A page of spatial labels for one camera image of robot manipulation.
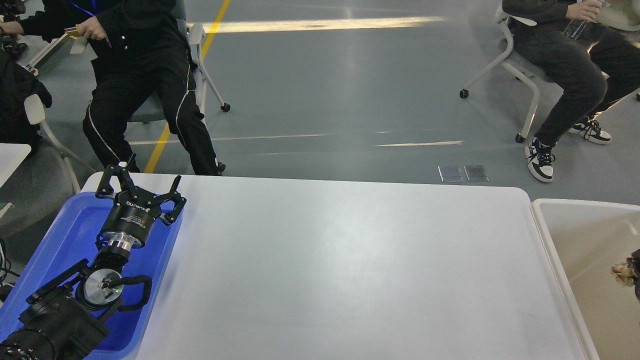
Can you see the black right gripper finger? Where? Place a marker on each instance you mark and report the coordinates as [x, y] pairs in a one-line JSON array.
[[634, 264]]

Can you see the grey chair with black jacket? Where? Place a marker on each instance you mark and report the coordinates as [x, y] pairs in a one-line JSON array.
[[45, 178]]

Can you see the person in black tracksuit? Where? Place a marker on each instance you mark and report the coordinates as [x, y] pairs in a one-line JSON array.
[[139, 50]]

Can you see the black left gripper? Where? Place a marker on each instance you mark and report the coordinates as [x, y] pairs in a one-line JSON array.
[[131, 217]]

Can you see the white office chair right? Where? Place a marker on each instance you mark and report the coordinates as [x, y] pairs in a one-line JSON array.
[[516, 65]]

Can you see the left metal floor plate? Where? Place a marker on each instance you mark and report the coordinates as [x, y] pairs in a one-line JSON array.
[[450, 174]]

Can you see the white side table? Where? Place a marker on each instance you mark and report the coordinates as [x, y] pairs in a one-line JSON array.
[[11, 156]]

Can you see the white chair under left person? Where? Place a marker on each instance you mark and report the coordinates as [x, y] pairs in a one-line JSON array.
[[151, 110]]

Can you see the clear water bottle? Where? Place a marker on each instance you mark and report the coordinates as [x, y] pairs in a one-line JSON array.
[[574, 28]]

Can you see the blue plastic tray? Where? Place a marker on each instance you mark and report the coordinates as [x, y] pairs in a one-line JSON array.
[[71, 238]]

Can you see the seated person with sneakers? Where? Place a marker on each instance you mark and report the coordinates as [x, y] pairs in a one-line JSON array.
[[595, 71]]

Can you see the white plastic bin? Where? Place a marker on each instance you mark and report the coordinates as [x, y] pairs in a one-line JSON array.
[[583, 240]]

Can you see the beige paper ball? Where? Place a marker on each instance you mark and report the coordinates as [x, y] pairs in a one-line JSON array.
[[623, 274]]

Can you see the right metal floor plate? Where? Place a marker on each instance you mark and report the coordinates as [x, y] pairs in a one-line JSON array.
[[476, 173]]

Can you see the metal floor plate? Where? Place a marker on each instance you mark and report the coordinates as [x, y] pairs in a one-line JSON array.
[[476, 173], [450, 174]]

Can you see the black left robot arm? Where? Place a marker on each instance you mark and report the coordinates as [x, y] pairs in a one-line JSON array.
[[91, 284]]

